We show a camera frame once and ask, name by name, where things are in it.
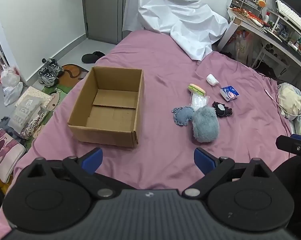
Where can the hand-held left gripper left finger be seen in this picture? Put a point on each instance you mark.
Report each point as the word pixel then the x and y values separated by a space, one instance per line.
pixel 93 160

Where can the black slippers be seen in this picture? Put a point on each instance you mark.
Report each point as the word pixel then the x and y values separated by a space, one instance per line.
pixel 93 57

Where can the brown cardboard box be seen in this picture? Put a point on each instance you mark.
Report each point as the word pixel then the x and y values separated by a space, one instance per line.
pixel 110 115

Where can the white draped cloth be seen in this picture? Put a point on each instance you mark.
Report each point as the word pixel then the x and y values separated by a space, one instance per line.
pixel 180 15

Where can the orange round toy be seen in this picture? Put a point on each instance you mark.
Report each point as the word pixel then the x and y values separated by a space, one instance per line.
pixel 261 3

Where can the grey plush toy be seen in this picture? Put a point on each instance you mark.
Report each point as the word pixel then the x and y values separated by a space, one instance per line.
pixel 206 126

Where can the printed bag under desk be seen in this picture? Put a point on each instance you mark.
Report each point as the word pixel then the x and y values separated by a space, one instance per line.
pixel 243 46

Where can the white keyboard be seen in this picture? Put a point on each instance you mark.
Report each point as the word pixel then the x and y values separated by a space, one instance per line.
pixel 293 13

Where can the patterned plastic bag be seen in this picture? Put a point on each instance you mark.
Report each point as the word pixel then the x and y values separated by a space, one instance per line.
pixel 34 126

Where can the black fabric patch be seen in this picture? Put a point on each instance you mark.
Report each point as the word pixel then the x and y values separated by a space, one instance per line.
pixel 223 109

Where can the clear bubble wrap bag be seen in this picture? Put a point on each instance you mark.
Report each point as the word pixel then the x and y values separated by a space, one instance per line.
pixel 199 102

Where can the white desk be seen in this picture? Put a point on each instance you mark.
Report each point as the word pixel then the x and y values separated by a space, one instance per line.
pixel 273 38

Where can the burger plush toy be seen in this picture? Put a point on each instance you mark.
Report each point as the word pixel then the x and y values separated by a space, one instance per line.
pixel 196 89

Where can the small white soft wad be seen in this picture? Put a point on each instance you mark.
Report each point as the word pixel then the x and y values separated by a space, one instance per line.
pixel 212 80

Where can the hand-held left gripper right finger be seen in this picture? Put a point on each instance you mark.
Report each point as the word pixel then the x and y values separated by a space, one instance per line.
pixel 204 160

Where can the polka dot package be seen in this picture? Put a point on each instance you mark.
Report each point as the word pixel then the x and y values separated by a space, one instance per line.
pixel 33 95

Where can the pink bed sheet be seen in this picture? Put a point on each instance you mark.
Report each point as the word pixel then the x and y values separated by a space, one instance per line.
pixel 165 62

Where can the cartoon floor mat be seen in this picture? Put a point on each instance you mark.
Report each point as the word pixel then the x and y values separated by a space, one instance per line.
pixel 65 80

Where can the blue tissue pack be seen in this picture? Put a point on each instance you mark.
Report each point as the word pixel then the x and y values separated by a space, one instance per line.
pixel 230 93

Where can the cream quilt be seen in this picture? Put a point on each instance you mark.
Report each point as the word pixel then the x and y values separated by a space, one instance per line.
pixel 294 105

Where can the grey wrapped package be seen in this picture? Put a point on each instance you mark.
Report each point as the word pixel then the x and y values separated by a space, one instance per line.
pixel 24 116

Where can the white plastic bag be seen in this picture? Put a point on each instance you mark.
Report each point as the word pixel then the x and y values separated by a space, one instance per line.
pixel 11 85

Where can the grey sneaker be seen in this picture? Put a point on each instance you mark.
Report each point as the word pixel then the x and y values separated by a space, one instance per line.
pixel 56 66
pixel 47 76

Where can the white bottle red cap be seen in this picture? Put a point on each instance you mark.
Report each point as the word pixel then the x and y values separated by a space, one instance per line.
pixel 266 17

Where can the pink cartoon pillow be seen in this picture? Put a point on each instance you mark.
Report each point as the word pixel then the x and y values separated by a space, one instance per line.
pixel 4 152

